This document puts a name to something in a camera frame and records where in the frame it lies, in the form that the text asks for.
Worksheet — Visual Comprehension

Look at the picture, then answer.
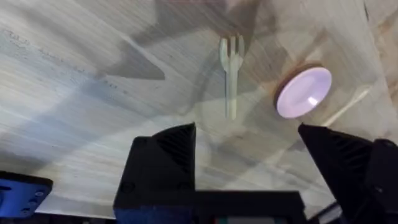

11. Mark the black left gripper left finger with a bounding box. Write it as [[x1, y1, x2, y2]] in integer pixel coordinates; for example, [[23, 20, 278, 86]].
[[113, 122, 197, 211]]

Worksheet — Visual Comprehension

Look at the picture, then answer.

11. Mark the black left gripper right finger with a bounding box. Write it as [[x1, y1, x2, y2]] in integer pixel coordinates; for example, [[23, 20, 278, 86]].
[[297, 123, 398, 224]]

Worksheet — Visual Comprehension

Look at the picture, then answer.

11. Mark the pale wooden utensil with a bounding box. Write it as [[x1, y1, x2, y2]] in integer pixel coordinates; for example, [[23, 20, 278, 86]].
[[322, 86, 373, 127]]

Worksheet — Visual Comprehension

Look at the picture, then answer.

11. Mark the pink plate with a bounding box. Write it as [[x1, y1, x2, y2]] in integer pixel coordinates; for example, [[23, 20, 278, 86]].
[[273, 64, 333, 119]]

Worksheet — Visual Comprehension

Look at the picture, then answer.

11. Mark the pale wooden fork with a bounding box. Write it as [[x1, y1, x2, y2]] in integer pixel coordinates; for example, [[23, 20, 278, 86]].
[[219, 34, 246, 121]]

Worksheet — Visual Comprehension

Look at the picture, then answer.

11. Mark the blue mounting bracket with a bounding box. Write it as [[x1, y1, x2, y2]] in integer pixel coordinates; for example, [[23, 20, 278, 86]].
[[0, 170, 53, 220]]

